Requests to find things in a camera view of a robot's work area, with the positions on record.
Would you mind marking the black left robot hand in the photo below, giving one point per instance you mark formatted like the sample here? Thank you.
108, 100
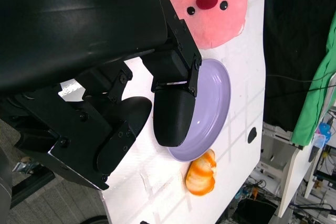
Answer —
78, 24

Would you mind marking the pink plush doll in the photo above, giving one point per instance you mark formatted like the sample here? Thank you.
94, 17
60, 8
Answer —
210, 24

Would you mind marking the purple plate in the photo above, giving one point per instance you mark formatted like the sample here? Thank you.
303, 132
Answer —
210, 103

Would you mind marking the orange striped bread toy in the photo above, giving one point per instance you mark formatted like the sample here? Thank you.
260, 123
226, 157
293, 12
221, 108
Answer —
200, 179

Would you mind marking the black table grommet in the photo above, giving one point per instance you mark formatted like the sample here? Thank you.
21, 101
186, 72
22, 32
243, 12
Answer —
252, 134

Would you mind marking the black backdrop curtain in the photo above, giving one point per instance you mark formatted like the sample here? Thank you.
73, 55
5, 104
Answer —
288, 24

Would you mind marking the green cloth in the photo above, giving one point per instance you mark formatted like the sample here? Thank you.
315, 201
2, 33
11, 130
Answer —
315, 103

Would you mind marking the white side desk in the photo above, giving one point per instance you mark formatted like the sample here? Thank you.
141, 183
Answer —
288, 171

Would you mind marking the black bin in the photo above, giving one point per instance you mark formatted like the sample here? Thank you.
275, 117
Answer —
257, 213

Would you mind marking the black frame beam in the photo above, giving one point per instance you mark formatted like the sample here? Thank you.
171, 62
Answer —
31, 187

